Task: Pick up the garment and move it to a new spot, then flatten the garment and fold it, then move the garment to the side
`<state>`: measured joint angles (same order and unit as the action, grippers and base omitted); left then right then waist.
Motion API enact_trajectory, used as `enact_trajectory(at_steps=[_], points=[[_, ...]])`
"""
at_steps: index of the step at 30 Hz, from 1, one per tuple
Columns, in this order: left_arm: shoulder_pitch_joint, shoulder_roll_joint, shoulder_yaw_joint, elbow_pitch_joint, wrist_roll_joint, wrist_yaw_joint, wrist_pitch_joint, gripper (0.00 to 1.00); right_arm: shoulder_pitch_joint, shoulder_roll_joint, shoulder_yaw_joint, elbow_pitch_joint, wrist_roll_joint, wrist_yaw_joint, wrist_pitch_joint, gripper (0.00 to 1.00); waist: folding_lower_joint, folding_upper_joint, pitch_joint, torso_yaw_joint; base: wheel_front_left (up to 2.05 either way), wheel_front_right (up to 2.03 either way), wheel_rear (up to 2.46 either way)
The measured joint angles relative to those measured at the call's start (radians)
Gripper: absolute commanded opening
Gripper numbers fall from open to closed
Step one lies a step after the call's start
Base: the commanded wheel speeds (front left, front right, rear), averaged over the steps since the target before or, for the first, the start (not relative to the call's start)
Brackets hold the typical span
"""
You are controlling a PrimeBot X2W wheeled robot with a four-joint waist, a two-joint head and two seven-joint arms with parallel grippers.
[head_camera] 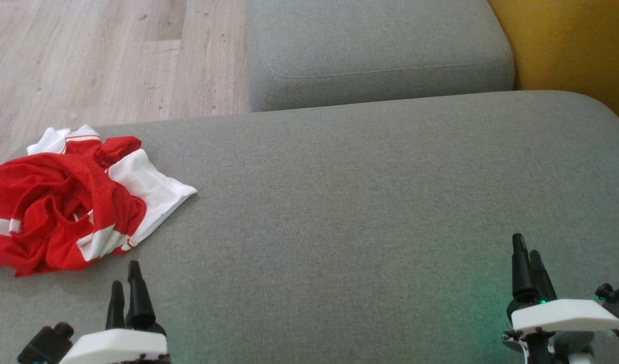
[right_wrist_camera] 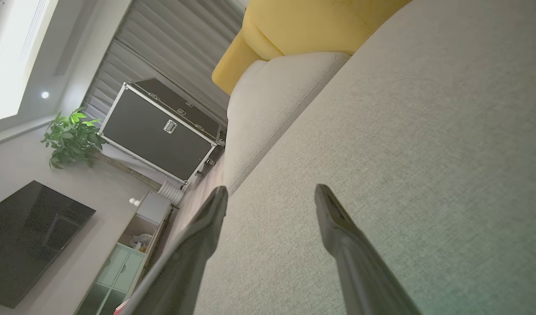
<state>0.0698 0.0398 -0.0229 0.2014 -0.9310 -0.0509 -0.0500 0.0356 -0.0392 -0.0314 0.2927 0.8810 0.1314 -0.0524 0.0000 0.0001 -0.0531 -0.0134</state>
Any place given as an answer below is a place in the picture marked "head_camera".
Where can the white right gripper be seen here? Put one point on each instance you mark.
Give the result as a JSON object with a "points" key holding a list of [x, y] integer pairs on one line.
{"points": [[562, 316]]}

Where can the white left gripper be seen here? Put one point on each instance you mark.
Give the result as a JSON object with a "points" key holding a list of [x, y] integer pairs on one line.
{"points": [[117, 348]]}

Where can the red white jersey with label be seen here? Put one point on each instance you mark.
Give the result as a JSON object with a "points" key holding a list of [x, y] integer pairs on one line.
{"points": [[152, 187]]}

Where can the large grey sofa seat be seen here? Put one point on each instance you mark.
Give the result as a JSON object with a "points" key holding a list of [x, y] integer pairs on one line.
{"points": [[339, 212]]}

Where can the large yellow sofa backrest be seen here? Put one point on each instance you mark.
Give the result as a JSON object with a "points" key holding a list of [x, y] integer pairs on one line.
{"points": [[582, 45]]}

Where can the grey sofa seat cushion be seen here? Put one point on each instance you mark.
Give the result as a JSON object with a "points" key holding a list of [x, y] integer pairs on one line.
{"points": [[380, 40]]}

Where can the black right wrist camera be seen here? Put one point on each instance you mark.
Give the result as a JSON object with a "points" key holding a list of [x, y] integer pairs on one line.
{"points": [[617, 301]]}

